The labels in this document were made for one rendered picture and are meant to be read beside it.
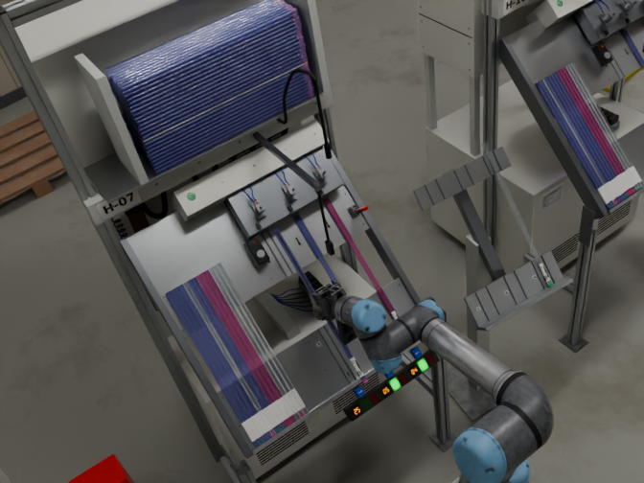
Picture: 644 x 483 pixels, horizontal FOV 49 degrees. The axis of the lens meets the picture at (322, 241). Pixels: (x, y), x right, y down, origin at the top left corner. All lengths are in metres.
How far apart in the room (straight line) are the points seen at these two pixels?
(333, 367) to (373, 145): 2.27
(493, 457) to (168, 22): 1.34
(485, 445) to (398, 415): 1.46
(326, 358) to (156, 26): 1.05
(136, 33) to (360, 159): 2.34
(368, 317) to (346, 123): 2.84
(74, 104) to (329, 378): 1.04
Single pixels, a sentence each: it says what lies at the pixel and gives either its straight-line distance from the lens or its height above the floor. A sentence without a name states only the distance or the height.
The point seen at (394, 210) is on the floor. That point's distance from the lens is 3.73.
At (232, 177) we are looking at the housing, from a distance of 2.06.
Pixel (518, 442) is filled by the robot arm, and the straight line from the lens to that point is 1.51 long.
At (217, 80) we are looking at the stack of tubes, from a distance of 1.89.
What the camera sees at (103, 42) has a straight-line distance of 1.95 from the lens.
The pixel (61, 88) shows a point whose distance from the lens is 1.96.
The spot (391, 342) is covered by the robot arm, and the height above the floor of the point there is 1.10.
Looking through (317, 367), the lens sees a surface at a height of 0.78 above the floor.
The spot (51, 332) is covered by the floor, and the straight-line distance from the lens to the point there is 3.73.
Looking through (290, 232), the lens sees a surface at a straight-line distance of 2.14.
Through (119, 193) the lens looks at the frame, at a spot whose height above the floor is 1.39.
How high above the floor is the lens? 2.48
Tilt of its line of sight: 43 degrees down
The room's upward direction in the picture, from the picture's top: 12 degrees counter-clockwise
